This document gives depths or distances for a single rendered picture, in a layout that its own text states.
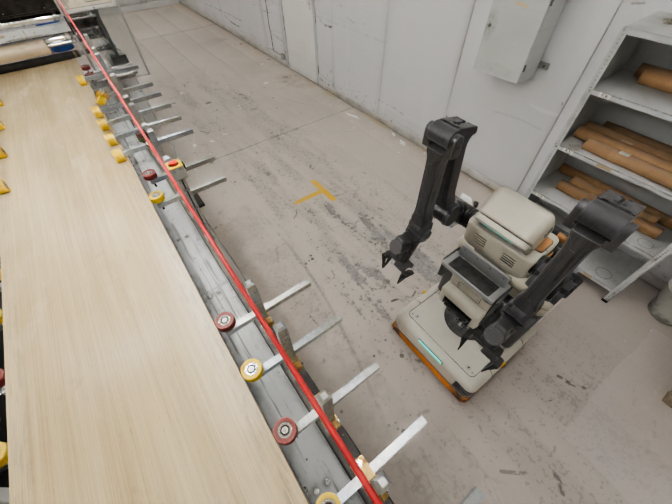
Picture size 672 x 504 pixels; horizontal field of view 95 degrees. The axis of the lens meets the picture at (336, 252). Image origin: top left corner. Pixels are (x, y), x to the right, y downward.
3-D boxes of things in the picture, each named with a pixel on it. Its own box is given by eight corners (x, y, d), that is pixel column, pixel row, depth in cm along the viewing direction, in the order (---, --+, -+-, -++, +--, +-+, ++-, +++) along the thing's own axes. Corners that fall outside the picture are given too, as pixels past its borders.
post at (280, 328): (298, 368, 138) (281, 318, 101) (302, 374, 136) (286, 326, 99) (291, 373, 136) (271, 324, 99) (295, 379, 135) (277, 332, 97)
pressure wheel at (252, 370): (251, 392, 120) (244, 383, 111) (244, 374, 125) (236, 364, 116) (270, 381, 123) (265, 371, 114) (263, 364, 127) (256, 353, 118)
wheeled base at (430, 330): (452, 280, 242) (462, 261, 223) (526, 342, 209) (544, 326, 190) (388, 328, 218) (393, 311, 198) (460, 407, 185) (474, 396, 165)
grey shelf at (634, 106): (530, 212, 293) (658, 10, 173) (633, 274, 246) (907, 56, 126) (501, 233, 277) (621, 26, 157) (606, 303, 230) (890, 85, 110)
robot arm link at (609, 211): (669, 195, 62) (616, 172, 67) (631, 232, 59) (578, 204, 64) (565, 294, 99) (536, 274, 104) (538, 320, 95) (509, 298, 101)
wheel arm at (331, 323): (338, 317, 139) (337, 312, 135) (342, 322, 137) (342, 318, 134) (250, 376, 123) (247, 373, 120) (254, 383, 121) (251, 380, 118)
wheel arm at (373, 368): (374, 364, 128) (374, 360, 124) (379, 370, 126) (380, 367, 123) (282, 435, 112) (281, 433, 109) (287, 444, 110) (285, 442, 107)
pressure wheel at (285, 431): (291, 454, 107) (286, 449, 98) (273, 439, 110) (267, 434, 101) (305, 431, 111) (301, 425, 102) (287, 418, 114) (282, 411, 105)
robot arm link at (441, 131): (487, 115, 84) (458, 101, 89) (452, 138, 81) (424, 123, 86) (458, 219, 121) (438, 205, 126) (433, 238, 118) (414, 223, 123)
